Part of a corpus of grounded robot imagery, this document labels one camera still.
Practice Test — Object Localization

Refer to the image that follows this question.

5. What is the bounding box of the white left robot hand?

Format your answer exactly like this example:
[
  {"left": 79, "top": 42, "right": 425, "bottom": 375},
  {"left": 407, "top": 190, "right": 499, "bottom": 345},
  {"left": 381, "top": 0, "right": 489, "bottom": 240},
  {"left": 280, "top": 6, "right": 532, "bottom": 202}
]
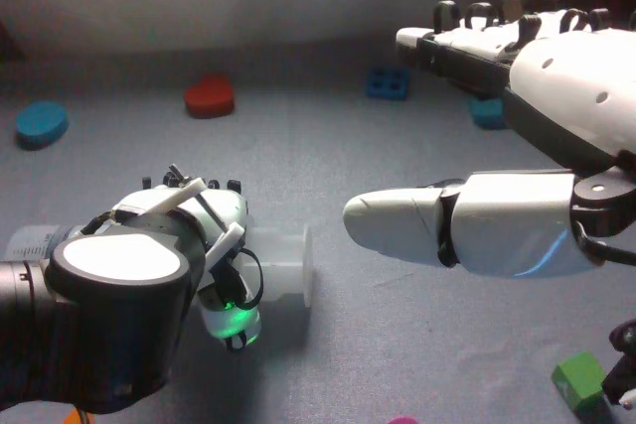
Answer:
[{"left": 111, "top": 173, "right": 264, "bottom": 353}]

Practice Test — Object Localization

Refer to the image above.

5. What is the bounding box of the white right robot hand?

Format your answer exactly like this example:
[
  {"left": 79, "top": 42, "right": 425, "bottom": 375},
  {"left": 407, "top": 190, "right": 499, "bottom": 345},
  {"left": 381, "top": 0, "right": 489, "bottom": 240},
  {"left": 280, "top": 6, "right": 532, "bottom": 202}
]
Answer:
[{"left": 342, "top": 0, "right": 636, "bottom": 279}]

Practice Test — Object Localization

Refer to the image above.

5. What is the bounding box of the large clear plastic syringe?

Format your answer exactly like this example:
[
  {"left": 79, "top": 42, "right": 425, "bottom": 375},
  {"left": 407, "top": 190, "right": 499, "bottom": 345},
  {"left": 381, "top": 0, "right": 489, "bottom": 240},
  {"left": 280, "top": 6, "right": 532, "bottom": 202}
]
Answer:
[{"left": 7, "top": 222, "right": 315, "bottom": 309}]

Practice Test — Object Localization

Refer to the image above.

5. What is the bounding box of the teal block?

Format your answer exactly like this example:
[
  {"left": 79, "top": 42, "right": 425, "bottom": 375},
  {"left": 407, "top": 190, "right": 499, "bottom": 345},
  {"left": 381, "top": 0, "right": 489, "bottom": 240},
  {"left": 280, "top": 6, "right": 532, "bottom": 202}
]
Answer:
[{"left": 468, "top": 97, "right": 509, "bottom": 131}]

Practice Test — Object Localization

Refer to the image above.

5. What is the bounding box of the red heart block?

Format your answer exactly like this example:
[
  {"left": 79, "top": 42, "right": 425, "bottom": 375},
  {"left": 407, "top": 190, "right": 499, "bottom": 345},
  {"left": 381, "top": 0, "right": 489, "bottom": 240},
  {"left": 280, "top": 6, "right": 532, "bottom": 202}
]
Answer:
[{"left": 183, "top": 73, "right": 236, "bottom": 119}]

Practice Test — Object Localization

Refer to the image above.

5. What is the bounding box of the blue block with four holes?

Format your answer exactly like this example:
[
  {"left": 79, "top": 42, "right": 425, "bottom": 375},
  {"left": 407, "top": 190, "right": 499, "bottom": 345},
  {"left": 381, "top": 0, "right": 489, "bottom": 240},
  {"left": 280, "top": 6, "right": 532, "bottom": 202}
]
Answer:
[{"left": 366, "top": 66, "right": 413, "bottom": 101}]

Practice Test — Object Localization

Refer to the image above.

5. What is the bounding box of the blue round disc block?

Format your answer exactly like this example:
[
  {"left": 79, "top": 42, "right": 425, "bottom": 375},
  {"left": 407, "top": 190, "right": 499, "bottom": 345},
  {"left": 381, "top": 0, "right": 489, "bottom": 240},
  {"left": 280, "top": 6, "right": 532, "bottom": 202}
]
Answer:
[{"left": 14, "top": 100, "right": 71, "bottom": 151}]

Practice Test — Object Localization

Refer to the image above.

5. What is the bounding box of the grey table cloth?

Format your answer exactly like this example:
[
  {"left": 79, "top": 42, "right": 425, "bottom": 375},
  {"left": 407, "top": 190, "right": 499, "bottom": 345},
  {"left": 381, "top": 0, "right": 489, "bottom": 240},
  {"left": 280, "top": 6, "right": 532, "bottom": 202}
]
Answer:
[{"left": 0, "top": 31, "right": 636, "bottom": 424}]

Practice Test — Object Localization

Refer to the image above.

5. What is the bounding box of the orange triangle block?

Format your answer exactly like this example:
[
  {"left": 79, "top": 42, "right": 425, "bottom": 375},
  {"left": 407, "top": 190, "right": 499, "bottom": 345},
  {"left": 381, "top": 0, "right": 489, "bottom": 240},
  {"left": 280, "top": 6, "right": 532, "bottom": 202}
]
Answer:
[{"left": 63, "top": 407, "right": 95, "bottom": 424}]

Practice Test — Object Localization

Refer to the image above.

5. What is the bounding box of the green cube block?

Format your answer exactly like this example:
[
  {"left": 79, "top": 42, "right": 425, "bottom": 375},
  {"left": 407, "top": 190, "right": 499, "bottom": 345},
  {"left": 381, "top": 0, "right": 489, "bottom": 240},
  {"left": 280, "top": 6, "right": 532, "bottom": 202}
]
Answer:
[{"left": 551, "top": 351, "right": 615, "bottom": 413}]

